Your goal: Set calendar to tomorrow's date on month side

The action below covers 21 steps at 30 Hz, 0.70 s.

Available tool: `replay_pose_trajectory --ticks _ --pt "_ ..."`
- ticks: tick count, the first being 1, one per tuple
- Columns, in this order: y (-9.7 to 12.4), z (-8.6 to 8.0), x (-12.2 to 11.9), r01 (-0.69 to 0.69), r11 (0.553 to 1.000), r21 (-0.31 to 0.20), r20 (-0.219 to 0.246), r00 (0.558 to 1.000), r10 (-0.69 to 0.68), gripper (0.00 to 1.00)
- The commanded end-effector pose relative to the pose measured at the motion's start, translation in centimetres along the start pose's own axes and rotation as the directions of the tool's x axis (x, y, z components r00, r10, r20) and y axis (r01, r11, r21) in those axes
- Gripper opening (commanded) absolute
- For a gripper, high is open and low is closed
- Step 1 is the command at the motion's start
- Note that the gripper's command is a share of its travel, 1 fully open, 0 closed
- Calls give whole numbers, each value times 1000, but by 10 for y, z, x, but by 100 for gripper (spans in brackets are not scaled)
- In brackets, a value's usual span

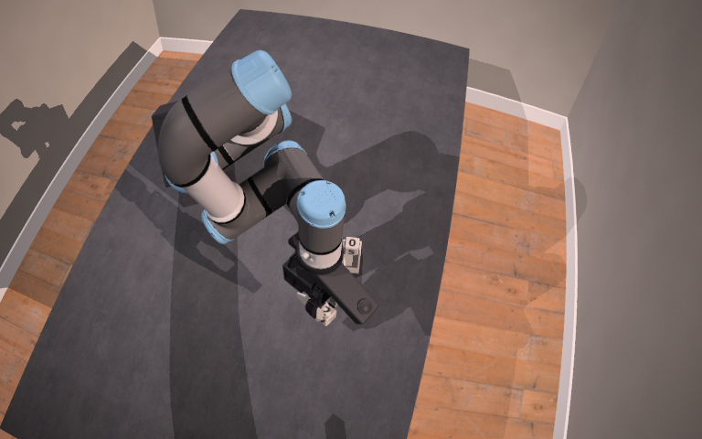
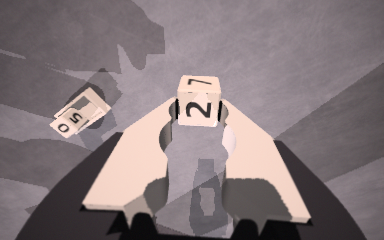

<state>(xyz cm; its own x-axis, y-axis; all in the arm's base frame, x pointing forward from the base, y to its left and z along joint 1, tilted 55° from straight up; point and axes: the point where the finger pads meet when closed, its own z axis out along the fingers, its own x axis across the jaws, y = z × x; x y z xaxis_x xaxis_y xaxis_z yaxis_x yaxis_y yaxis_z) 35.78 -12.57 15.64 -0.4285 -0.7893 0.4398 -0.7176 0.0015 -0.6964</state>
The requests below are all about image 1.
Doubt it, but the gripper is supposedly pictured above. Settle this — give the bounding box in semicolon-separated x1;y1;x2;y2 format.
282;232;344;322

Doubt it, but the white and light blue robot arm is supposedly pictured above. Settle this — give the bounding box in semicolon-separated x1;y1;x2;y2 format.
158;50;379;324

